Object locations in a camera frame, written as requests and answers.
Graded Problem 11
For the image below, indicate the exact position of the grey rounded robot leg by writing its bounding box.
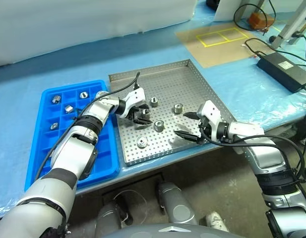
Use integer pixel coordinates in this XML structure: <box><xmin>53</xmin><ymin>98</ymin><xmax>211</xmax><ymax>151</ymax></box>
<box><xmin>94</xmin><ymin>202</ymin><xmax>125</xmax><ymax>238</ymax></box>
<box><xmin>156</xmin><ymin>181</ymin><xmax>198</xmax><ymax>226</ymax></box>

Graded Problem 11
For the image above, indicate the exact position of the white panel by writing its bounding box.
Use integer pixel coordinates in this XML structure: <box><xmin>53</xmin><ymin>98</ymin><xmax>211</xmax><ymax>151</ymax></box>
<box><xmin>214</xmin><ymin>0</ymin><xmax>261</xmax><ymax>22</ymax></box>

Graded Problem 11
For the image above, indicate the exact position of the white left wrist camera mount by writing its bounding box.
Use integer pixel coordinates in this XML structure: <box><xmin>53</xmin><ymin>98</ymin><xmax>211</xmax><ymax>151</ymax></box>
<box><xmin>120</xmin><ymin>87</ymin><xmax>146</xmax><ymax>118</ymax></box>

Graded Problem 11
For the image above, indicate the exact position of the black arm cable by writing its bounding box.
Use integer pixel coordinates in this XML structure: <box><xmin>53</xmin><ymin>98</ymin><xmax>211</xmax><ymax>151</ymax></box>
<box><xmin>33</xmin><ymin>71</ymin><xmax>141</xmax><ymax>183</ymax></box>
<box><xmin>198</xmin><ymin>123</ymin><xmax>306</xmax><ymax>184</ymax></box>

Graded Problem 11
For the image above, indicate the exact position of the grey robot torso shell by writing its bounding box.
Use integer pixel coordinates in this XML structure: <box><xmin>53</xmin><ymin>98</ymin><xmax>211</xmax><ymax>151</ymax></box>
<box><xmin>109</xmin><ymin>223</ymin><xmax>234</xmax><ymax>238</ymax></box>

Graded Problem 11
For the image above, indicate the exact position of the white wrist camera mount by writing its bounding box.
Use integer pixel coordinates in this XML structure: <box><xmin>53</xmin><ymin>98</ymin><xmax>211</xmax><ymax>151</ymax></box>
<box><xmin>196</xmin><ymin>100</ymin><xmax>222</xmax><ymax>135</ymax></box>
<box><xmin>120</xmin><ymin>87</ymin><xmax>146</xmax><ymax>118</ymax></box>

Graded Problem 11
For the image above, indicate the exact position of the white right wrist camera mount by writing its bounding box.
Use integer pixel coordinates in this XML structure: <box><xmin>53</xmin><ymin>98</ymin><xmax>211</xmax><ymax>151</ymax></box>
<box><xmin>196</xmin><ymin>100</ymin><xmax>222</xmax><ymax>135</ymax></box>

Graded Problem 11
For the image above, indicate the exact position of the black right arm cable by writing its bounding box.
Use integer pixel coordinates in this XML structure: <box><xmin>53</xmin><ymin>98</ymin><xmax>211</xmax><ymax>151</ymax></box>
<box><xmin>198</xmin><ymin>123</ymin><xmax>306</xmax><ymax>184</ymax></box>

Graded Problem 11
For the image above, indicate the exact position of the perforated steel tray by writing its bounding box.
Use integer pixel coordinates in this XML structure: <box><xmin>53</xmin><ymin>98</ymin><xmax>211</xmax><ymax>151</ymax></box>
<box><xmin>108</xmin><ymin>59</ymin><xmax>234</xmax><ymax>167</ymax></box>

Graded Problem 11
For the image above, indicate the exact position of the blue compartment tray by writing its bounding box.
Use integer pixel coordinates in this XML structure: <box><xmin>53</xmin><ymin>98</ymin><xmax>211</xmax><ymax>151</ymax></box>
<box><xmin>24</xmin><ymin>79</ymin><xmax>122</xmax><ymax>192</ymax></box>

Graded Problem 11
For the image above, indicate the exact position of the white backdrop sheet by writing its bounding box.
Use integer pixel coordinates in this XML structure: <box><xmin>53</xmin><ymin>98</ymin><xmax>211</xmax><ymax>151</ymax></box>
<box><xmin>0</xmin><ymin>0</ymin><xmax>198</xmax><ymax>68</ymax></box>

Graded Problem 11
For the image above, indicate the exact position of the brown cardboard sheet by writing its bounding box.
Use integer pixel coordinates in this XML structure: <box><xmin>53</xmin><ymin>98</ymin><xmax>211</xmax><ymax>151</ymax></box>
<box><xmin>176</xmin><ymin>23</ymin><xmax>276</xmax><ymax>68</ymax></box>

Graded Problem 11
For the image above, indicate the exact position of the black looped cable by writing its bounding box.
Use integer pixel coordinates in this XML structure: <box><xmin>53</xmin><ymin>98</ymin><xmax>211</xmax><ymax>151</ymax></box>
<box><xmin>233</xmin><ymin>2</ymin><xmax>277</xmax><ymax>32</ymax></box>

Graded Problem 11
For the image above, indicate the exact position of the orange block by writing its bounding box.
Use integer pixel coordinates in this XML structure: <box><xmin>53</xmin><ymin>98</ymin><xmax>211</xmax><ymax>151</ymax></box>
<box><xmin>248</xmin><ymin>12</ymin><xmax>267</xmax><ymax>28</ymax></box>

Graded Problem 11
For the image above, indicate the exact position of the aluminium frame leg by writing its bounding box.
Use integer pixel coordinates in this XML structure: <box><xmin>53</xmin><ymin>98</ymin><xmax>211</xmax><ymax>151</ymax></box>
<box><xmin>271</xmin><ymin>0</ymin><xmax>306</xmax><ymax>48</ymax></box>

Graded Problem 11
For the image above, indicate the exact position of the yellow tape grid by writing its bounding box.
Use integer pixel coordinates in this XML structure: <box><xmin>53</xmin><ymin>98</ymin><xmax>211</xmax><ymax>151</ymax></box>
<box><xmin>196</xmin><ymin>27</ymin><xmax>250</xmax><ymax>48</ymax></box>

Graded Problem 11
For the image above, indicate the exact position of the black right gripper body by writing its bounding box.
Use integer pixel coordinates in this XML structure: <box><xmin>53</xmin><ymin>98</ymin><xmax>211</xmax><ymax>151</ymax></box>
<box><xmin>198</xmin><ymin>117</ymin><xmax>213</xmax><ymax>145</ymax></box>

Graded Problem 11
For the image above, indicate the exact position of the black power adapter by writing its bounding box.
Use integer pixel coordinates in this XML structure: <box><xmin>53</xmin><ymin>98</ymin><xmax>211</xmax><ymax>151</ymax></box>
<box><xmin>256</xmin><ymin>53</ymin><xmax>306</xmax><ymax>94</ymax></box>

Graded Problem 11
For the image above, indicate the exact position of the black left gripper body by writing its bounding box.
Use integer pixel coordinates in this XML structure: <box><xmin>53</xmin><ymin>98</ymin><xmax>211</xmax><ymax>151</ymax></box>
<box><xmin>127</xmin><ymin>106</ymin><xmax>143</xmax><ymax>123</ymax></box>

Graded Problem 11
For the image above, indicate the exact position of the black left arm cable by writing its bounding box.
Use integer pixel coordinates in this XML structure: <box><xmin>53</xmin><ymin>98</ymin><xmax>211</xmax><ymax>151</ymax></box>
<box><xmin>33</xmin><ymin>71</ymin><xmax>141</xmax><ymax>183</ymax></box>

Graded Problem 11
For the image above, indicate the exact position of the white robot foot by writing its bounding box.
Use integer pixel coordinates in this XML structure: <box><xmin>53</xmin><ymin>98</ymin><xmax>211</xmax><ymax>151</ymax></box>
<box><xmin>205</xmin><ymin>211</ymin><xmax>230</xmax><ymax>233</ymax></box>

